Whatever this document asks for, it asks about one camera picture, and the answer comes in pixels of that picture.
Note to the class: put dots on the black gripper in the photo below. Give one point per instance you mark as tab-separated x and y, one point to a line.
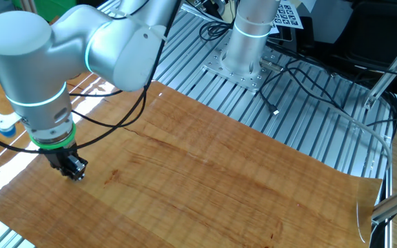
59	158

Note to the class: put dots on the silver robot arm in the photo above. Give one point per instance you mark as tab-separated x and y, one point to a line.
29	69

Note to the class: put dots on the glossy wood-grain mat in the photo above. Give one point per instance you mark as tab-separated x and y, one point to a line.
202	179

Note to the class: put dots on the green board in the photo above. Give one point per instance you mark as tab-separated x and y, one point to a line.
53	8

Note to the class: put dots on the metal base connector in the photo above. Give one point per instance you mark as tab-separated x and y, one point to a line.
271	65

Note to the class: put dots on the printed tag marker sheet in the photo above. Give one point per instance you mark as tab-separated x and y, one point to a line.
288	15

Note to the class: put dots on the clear plastic tube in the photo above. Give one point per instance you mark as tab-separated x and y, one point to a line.
374	132

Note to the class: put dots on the thick aluminium profile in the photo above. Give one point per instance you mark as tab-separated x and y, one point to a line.
396	203

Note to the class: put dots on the slanted aluminium profile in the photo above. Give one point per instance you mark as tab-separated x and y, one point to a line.
388	74

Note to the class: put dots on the black office chair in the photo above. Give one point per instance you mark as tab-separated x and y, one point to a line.
374	34

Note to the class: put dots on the aluminium arm base plate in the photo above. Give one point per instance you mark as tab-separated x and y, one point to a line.
250	81

